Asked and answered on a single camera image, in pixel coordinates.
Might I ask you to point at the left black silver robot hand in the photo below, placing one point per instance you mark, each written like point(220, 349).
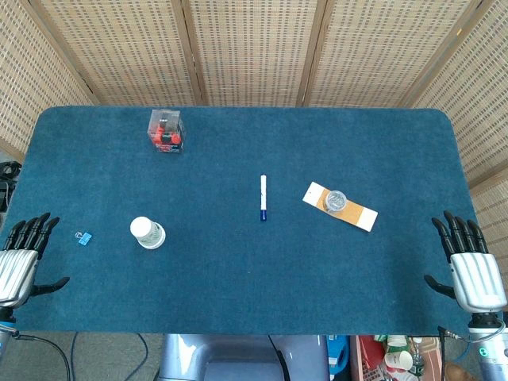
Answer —
point(18, 274)

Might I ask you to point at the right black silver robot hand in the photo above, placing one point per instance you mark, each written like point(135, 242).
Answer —
point(476, 282)

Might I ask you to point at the clear box with red-black toy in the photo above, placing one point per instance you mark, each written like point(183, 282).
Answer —
point(166, 133)

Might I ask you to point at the small blue binder clip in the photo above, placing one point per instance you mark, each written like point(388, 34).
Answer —
point(85, 238)

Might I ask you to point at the black equipment pile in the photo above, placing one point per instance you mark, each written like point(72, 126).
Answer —
point(8, 182)

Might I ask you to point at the red plastic basket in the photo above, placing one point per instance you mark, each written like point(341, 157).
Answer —
point(367, 357)

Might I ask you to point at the blue plastic object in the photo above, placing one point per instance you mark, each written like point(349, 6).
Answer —
point(339, 355)

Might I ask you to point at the woven wicker screen panel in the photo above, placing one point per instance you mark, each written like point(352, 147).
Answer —
point(480, 99)
point(381, 51)
point(28, 79)
point(254, 51)
point(127, 51)

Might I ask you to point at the blue carpet table cover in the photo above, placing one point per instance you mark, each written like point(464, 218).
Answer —
point(254, 278)

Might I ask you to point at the white marker with blue cap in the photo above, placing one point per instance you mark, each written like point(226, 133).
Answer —
point(263, 194)

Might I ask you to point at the silver-blue robot torso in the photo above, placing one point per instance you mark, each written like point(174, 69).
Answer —
point(238, 357)

